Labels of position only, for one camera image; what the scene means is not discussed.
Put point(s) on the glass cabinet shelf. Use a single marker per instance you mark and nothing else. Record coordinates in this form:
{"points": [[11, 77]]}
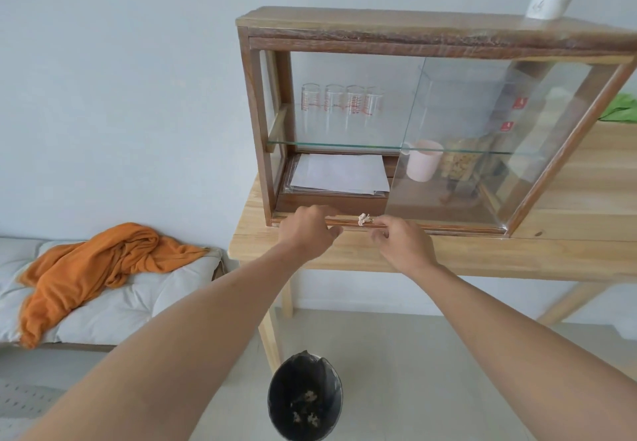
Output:
{"points": [[348, 145]]}

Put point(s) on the litter scraps in bin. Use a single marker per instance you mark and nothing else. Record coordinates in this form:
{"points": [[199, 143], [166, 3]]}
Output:
{"points": [[304, 413]]}

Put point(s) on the green cloth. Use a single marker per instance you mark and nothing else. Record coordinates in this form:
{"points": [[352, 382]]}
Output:
{"points": [[622, 109]]}

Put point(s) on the person's left hand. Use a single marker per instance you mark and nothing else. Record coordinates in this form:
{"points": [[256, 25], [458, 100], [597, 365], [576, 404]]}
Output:
{"points": [[306, 234]]}

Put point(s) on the person's left thumb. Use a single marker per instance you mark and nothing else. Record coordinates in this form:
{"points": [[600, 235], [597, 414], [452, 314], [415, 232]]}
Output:
{"points": [[333, 233]]}

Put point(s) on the light wooden table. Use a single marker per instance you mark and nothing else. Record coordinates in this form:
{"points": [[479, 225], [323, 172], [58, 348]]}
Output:
{"points": [[587, 197]]}

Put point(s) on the white bench cushion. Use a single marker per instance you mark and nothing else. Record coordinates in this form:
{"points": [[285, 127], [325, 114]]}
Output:
{"points": [[129, 306]]}

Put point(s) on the orange cloth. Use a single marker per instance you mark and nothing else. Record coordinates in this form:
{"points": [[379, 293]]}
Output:
{"points": [[99, 261]]}

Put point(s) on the clear measuring glass red marks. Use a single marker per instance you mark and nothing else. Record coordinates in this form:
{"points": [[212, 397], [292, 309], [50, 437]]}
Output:
{"points": [[375, 108], [311, 107], [334, 108], [355, 108]]}

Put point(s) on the person's right thumb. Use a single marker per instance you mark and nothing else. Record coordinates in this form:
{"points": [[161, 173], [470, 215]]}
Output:
{"points": [[378, 238]]}

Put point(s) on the grey perforated floor mat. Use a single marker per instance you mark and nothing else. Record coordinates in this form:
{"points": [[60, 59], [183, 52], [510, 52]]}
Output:
{"points": [[25, 401]]}

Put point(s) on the glass sliding cabinet door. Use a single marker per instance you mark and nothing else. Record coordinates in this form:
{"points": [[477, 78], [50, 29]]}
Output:
{"points": [[473, 102]]}

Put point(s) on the dark wooden tray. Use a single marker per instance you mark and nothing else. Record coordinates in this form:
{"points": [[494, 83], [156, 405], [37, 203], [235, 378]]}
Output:
{"points": [[328, 203]]}

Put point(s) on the pink plastic cup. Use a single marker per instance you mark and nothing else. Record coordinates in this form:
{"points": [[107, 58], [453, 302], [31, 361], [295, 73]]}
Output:
{"points": [[424, 161]]}

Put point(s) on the person's left forearm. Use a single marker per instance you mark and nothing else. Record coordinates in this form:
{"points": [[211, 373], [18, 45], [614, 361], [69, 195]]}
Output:
{"points": [[189, 346]]}

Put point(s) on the stack of white paper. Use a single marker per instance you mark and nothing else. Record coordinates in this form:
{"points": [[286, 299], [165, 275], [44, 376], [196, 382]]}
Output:
{"points": [[338, 173]]}

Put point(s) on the small white crumpled scrap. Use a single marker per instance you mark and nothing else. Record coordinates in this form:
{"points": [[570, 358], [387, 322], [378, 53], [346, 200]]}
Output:
{"points": [[365, 219]]}

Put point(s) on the person's right forearm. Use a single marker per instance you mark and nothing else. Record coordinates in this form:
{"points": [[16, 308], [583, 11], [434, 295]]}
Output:
{"points": [[517, 356]]}

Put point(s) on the clear jar of cereal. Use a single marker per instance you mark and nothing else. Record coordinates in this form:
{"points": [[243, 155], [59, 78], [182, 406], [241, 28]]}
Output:
{"points": [[463, 164]]}

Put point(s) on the person's right hand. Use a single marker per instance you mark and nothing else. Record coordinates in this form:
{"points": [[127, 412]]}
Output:
{"points": [[405, 246]]}

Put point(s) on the black trash bin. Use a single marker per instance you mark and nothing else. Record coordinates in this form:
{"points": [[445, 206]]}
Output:
{"points": [[283, 386]]}

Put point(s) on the short container with red label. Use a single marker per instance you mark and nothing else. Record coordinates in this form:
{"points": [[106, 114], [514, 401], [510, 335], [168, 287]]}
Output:
{"points": [[503, 147]]}

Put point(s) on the wooden glass display cabinet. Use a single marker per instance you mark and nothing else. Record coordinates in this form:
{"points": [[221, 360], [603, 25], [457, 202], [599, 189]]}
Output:
{"points": [[348, 32]]}

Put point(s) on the tall container with red label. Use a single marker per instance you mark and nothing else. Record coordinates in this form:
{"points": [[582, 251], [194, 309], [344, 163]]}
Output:
{"points": [[527, 107]]}

